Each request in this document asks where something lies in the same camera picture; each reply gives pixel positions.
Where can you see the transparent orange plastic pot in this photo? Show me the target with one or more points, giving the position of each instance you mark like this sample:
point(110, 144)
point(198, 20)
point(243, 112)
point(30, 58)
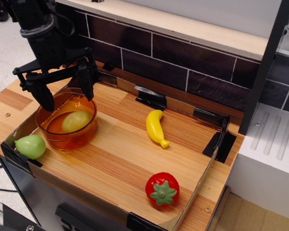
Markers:
point(67, 101)

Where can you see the dark tile backsplash panel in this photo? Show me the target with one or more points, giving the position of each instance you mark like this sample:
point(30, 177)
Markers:
point(223, 71)

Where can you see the cardboard fence with black tape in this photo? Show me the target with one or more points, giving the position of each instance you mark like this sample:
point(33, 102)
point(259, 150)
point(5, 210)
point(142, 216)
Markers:
point(101, 185)

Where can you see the green toy pear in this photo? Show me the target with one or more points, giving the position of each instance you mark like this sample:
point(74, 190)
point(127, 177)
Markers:
point(31, 146)

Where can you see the yellow toy potato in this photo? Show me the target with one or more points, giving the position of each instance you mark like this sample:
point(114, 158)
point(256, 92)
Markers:
point(76, 120)

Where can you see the red toy tomato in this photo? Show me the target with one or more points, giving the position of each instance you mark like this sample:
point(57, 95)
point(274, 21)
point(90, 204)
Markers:
point(162, 189)

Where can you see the white toy sink drainboard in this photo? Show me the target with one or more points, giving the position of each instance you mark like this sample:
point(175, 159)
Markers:
point(261, 170)

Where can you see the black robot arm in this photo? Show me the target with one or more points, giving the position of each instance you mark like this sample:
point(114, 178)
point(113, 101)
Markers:
point(34, 13)

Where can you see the yellow toy banana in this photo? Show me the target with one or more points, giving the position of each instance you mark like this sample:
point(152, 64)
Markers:
point(154, 128)

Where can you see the light wooden shelf board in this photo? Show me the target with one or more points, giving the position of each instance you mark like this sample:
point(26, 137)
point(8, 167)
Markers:
point(205, 34)

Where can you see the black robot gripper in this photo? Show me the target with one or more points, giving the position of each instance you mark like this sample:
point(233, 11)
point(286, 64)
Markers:
point(54, 62)

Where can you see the dark grey vertical post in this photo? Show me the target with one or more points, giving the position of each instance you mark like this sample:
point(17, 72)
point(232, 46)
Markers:
point(274, 40)

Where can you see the black caster wheel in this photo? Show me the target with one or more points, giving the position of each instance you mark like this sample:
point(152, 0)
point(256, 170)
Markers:
point(3, 14)

